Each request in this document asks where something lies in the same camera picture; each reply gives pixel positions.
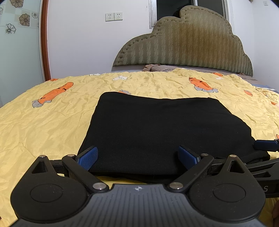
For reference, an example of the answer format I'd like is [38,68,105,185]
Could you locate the window with white frame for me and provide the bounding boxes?
[148,0,235,30]

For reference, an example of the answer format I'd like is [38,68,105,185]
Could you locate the yellow carrot print bedspread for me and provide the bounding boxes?
[1,68,278,226]

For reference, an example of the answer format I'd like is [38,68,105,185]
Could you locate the white double wall socket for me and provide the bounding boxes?
[105,12,123,22]

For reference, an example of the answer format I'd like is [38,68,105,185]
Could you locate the black trousers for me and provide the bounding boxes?
[80,92,270,184]

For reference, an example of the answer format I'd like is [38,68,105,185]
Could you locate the olive upholstered headboard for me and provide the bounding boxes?
[113,6,253,76]

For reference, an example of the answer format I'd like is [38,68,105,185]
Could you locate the brown striped pillow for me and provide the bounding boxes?
[142,64,247,77]

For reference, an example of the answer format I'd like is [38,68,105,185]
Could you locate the brown wooden door frame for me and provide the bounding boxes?
[40,0,51,81]

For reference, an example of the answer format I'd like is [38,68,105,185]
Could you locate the frosted glass wardrobe door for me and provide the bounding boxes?
[1,0,45,106]

